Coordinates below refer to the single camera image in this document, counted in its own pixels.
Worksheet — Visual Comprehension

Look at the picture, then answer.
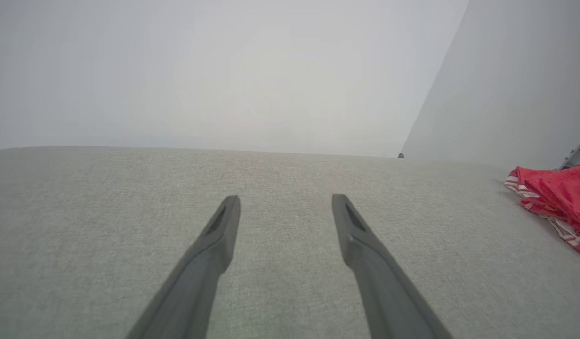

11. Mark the red and white basketball jersey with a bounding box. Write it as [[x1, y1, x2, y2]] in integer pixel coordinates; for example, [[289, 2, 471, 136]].
[[504, 163, 580, 264]]

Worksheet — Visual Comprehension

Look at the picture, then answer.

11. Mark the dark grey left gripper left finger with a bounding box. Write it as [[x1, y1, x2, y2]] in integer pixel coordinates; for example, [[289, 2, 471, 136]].
[[125, 195, 242, 339]]

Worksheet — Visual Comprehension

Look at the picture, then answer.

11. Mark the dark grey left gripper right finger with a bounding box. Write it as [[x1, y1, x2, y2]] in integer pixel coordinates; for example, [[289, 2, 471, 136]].
[[332, 194, 453, 339]]

